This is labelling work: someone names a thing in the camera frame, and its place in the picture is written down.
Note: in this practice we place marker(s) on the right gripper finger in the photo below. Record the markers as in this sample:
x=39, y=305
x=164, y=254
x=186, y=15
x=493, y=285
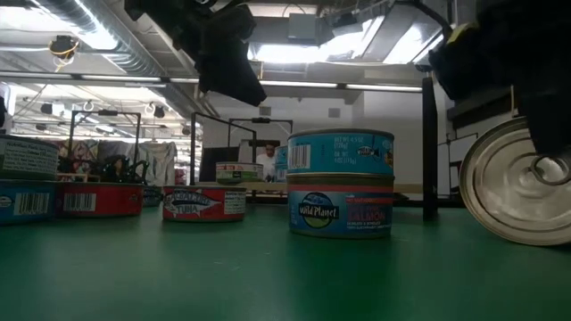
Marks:
x=548, y=125

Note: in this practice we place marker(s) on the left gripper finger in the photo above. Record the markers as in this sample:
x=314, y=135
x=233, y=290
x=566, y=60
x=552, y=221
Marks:
x=232, y=71

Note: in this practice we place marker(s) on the wild planet salmon can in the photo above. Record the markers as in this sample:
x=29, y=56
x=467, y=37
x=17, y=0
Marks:
x=339, y=209
x=499, y=191

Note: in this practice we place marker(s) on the blue tuna can yellow text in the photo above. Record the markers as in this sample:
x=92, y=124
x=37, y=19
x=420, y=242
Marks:
x=281, y=154

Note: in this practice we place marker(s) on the white green label can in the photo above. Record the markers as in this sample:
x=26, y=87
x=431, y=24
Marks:
x=27, y=158
x=239, y=173

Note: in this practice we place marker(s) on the red label tuna can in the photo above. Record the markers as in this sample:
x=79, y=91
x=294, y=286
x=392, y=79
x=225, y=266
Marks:
x=203, y=205
x=102, y=200

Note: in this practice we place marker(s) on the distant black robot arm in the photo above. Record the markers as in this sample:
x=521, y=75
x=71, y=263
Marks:
x=117, y=169

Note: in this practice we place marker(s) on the ceiling light strip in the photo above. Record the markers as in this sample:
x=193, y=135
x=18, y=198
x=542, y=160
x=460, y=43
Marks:
x=383, y=88
x=89, y=77
x=299, y=84

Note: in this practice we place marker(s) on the grey ceiling unit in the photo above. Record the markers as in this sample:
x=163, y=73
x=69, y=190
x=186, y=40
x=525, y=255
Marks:
x=302, y=27

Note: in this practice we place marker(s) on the white board panel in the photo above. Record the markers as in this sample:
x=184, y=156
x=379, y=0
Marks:
x=464, y=151

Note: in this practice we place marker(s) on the black monitor screen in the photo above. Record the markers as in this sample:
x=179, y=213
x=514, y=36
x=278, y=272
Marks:
x=207, y=165

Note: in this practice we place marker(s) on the person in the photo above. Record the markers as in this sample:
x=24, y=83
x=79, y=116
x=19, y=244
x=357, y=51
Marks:
x=267, y=161

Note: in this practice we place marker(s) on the white hanging sheet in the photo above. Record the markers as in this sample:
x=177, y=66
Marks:
x=156, y=160

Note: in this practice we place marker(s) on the colourful patterned cloth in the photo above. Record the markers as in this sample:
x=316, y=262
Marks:
x=85, y=151

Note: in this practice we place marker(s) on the green table mat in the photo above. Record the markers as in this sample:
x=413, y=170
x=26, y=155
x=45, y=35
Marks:
x=285, y=276

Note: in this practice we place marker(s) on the silver spiral ceiling duct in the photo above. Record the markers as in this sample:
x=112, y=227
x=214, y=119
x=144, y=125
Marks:
x=134, y=62

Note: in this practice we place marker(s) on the wooden shelf black metal frame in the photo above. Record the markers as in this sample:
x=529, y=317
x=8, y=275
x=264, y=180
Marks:
x=429, y=156

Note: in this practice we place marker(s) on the black metal station frame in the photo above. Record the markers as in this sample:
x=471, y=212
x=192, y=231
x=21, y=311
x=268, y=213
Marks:
x=107, y=112

